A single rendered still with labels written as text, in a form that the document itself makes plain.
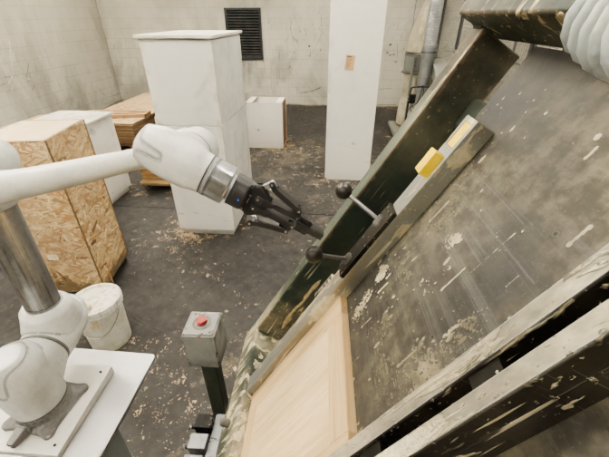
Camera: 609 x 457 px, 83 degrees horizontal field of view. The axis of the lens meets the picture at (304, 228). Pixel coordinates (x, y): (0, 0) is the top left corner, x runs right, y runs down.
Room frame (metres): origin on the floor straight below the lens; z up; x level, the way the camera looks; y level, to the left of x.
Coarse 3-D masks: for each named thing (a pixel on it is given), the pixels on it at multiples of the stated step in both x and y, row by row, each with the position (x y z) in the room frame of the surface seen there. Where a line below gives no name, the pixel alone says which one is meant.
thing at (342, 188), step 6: (336, 186) 0.69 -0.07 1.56; (342, 186) 0.68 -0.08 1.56; (348, 186) 0.68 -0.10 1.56; (336, 192) 0.68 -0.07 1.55; (342, 192) 0.67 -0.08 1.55; (348, 192) 0.67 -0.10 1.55; (342, 198) 0.68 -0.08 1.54; (354, 198) 0.67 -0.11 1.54; (360, 204) 0.66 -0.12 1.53; (366, 210) 0.65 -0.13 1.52; (372, 216) 0.64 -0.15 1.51; (378, 216) 0.63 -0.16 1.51; (372, 222) 0.63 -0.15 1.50; (378, 222) 0.63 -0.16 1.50
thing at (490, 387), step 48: (576, 288) 0.21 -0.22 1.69; (528, 336) 0.21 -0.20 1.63; (576, 336) 0.18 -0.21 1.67; (432, 384) 0.23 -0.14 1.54; (480, 384) 0.20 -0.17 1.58; (528, 384) 0.17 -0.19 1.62; (576, 384) 0.17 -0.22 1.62; (384, 432) 0.22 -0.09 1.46; (432, 432) 0.18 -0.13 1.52; (480, 432) 0.17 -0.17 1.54; (528, 432) 0.17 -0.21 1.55
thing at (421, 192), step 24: (456, 144) 0.61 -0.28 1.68; (480, 144) 0.60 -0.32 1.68; (456, 168) 0.60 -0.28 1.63; (408, 192) 0.64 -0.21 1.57; (432, 192) 0.61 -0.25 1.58; (408, 216) 0.61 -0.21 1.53; (384, 240) 0.61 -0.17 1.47; (360, 264) 0.61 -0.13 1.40; (336, 288) 0.61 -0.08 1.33; (312, 312) 0.63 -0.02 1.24; (288, 336) 0.64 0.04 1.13; (264, 360) 0.67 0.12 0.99
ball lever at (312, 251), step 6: (312, 246) 0.60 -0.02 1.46; (306, 252) 0.59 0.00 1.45; (312, 252) 0.58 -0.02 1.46; (318, 252) 0.58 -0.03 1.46; (348, 252) 0.65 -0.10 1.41; (306, 258) 0.58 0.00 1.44; (312, 258) 0.57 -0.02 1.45; (318, 258) 0.58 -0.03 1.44; (330, 258) 0.61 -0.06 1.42; (336, 258) 0.62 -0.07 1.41; (342, 258) 0.62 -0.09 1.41; (348, 258) 0.63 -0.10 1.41
